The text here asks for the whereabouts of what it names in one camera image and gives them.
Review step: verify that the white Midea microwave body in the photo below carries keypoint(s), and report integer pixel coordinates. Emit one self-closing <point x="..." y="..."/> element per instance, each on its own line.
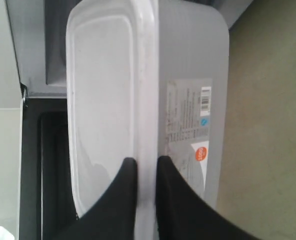
<point x="33" y="45"/>

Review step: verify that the white lidded plastic container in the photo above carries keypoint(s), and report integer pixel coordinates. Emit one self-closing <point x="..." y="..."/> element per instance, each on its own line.
<point x="189" y="131"/>

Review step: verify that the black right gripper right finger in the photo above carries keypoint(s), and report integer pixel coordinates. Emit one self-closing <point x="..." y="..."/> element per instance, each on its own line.
<point x="182" y="215"/>

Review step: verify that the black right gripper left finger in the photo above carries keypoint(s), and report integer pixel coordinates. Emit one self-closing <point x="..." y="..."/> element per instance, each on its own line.
<point x="112" y="217"/>

